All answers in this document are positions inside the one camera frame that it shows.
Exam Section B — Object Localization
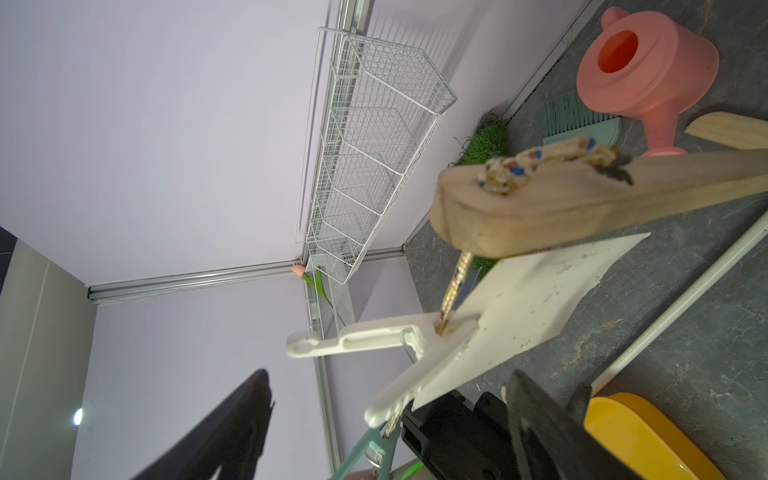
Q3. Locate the teal small brush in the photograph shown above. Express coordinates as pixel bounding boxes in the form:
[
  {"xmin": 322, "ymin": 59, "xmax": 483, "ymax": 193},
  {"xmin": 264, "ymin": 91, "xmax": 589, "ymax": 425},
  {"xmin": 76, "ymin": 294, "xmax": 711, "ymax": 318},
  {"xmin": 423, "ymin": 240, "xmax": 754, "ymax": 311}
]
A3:
[{"xmin": 542, "ymin": 91, "xmax": 621, "ymax": 145}]

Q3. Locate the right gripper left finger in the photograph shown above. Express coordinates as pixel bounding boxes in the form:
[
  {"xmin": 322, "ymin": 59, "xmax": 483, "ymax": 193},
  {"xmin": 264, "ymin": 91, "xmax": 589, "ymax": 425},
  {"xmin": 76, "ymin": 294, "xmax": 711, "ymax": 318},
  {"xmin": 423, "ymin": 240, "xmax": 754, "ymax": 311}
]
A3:
[{"xmin": 136, "ymin": 369, "xmax": 274, "ymax": 479}]

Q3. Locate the teal clothespin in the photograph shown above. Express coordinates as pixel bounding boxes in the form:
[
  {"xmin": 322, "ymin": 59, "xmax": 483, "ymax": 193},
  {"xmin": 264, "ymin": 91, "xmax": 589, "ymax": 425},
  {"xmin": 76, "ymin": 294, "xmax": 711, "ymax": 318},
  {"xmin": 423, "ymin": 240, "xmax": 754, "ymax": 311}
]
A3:
[{"xmin": 331, "ymin": 423, "xmax": 401, "ymax": 480}]

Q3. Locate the green artificial grass patch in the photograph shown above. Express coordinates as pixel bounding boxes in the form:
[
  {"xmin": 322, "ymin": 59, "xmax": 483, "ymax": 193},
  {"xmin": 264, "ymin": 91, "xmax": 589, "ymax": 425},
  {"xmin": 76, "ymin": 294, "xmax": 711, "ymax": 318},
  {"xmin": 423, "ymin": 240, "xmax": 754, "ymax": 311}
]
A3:
[{"xmin": 449, "ymin": 112, "xmax": 511, "ymax": 283}]

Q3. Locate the small white mesh basket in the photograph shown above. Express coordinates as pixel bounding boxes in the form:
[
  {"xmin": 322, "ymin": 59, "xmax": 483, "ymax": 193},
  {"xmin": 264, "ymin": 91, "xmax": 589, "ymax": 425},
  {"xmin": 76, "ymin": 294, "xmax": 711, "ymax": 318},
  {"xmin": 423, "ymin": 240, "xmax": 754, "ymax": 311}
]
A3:
[{"xmin": 304, "ymin": 263, "xmax": 361, "ymax": 343}]

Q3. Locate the yellow plastic tray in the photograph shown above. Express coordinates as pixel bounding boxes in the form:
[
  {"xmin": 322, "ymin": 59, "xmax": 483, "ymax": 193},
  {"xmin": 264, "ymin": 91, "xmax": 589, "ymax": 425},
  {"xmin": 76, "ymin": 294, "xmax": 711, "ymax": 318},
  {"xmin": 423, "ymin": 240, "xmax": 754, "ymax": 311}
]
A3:
[{"xmin": 585, "ymin": 393, "xmax": 724, "ymax": 479}]

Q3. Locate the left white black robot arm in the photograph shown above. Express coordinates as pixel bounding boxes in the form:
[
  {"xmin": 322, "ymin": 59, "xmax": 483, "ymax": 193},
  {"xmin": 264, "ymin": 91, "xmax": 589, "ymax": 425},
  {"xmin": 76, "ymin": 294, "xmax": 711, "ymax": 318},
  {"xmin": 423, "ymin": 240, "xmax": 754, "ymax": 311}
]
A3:
[{"xmin": 401, "ymin": 390, "xmax": 521, "ymax": 480}]

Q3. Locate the pink watering can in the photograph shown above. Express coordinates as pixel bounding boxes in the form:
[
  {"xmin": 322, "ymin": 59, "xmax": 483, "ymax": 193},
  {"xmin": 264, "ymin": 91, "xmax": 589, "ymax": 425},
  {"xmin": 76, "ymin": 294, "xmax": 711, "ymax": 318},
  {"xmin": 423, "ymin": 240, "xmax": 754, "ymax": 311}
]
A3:
[{"xmin": 577, "ymin": 7, "xmax": 720, "ymax": 157}]

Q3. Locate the long white wire basket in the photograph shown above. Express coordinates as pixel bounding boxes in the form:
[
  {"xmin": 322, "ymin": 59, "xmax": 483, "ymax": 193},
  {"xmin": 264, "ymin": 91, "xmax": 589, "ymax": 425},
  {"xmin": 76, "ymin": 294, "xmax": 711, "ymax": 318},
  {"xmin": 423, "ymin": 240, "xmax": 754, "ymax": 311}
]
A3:
[{"xmin": 305, "ymin": 27, "xmax": 457, "ymax": 284}]

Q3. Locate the pink artificial tulip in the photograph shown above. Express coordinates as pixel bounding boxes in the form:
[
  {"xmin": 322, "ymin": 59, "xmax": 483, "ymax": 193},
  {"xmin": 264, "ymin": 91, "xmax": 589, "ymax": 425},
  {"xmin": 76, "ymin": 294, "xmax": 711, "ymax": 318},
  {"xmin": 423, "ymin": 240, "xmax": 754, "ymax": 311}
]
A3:
[{"xmin": 291, "ymin": 263, "xmax": 349, "ymax": 328}]

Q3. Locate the twisted clothesline string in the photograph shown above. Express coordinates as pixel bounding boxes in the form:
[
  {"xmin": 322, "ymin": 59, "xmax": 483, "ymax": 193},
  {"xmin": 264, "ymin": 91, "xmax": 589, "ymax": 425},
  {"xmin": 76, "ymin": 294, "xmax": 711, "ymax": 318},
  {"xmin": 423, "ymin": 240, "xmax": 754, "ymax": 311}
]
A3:
[{"xmin": 434, "ymin": 135, "xmax": 635, "ymax": 336}]

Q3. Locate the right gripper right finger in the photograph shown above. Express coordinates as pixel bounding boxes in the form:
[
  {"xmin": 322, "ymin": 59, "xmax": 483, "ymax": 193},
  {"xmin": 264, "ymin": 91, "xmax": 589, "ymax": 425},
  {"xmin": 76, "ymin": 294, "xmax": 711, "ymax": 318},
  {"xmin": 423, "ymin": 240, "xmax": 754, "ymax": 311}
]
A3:
[{"xmin": 506, "ymin": 370, "xmax": 639, "ymax": 479}]

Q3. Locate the white clothespin end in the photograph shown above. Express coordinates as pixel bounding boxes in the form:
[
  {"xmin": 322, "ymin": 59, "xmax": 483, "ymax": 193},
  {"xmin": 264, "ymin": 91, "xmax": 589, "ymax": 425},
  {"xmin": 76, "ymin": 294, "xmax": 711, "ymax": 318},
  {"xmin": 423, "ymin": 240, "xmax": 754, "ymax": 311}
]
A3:
[{"xmin": 286, "ymin": 313, "xmax": 479, "ymax": 427}]

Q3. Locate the wooden clothesline stand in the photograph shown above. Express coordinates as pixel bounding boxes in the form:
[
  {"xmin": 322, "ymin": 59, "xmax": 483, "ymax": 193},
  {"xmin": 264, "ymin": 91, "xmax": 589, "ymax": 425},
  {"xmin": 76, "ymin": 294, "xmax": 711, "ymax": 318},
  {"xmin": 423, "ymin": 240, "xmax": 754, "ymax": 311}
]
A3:
[{"xmin": 429, "ymin": 110, "xmax": 768, "ymax": 397}]

